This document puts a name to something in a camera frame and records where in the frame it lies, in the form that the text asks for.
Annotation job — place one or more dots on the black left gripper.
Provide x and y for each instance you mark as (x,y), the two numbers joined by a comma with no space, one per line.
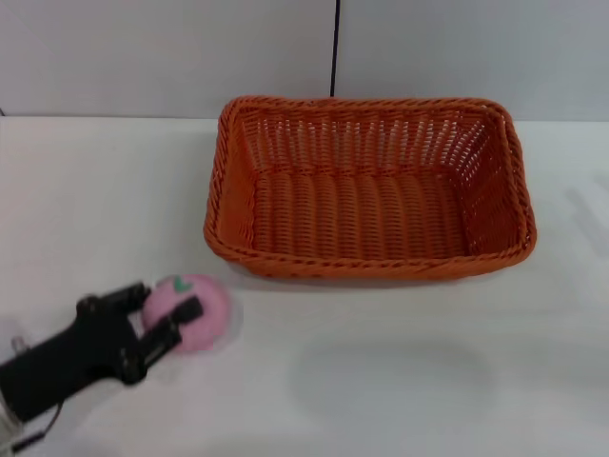
(76,352)

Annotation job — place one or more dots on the orange woven plastic basket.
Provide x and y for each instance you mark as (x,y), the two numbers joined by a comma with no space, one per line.
(357,224)

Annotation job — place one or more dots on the pink peach toy ball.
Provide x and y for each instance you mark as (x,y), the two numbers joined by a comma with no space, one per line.
(214,311)

